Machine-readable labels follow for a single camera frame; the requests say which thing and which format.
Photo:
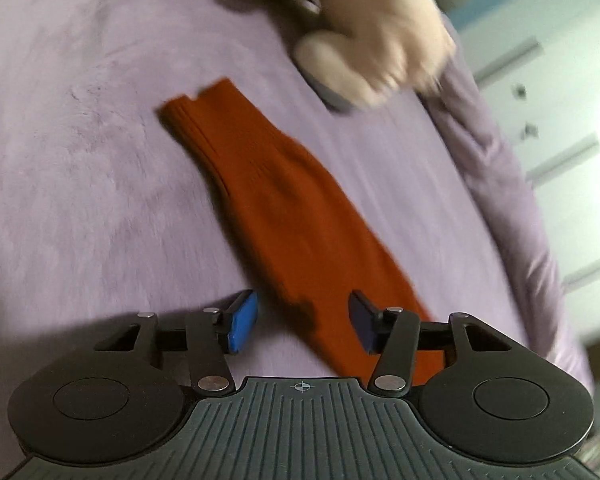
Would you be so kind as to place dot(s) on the rust red knitted sock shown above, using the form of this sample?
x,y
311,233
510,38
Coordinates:
x,y
300,220

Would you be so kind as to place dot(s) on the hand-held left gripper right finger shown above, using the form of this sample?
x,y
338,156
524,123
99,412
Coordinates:
x,y
361,322

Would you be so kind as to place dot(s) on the person's right hand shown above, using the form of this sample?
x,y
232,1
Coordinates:
x,y
380,15

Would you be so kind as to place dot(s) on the small dark wardrobe knob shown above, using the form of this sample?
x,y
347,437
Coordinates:
x,y
531,130
519,91

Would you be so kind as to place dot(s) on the white wardrobe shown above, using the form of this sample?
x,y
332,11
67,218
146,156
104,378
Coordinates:
x,y
550,125

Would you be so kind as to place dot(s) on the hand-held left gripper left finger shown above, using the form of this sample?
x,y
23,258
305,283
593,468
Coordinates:
x,y
242,322

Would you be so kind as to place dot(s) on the purple fleece blanket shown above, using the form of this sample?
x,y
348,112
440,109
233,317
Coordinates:
x,y
90,185

